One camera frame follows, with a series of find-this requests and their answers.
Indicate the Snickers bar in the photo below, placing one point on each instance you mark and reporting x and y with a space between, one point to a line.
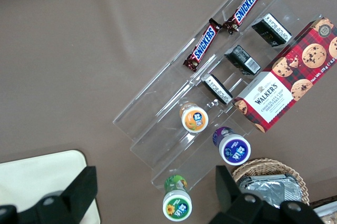
202 44
245 8

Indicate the green yogurt cup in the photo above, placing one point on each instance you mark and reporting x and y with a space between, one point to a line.
177 203

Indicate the purple yogurt cup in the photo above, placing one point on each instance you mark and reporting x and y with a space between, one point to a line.
234 150

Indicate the orange yogurt cup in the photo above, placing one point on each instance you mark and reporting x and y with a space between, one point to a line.
194 118

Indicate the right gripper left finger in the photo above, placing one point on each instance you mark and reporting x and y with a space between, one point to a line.
81 189

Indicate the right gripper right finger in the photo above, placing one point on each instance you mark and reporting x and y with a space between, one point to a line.
225 187

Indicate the oval tan wicker basket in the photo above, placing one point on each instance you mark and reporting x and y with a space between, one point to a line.
263 164

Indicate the aluminium foil tray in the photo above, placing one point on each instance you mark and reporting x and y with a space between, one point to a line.
268 192

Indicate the small black box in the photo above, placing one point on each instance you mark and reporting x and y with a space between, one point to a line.
271 30
217 89
242 60

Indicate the red Walkers shortbread box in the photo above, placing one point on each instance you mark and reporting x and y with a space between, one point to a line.
276 95

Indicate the cream plastic tray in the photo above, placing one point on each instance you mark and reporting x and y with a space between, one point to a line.
31 176

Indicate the white plastic bin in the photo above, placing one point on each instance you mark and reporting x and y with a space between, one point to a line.
329 209

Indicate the clear acrylic stepped stand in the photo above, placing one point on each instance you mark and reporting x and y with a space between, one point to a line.
158 134

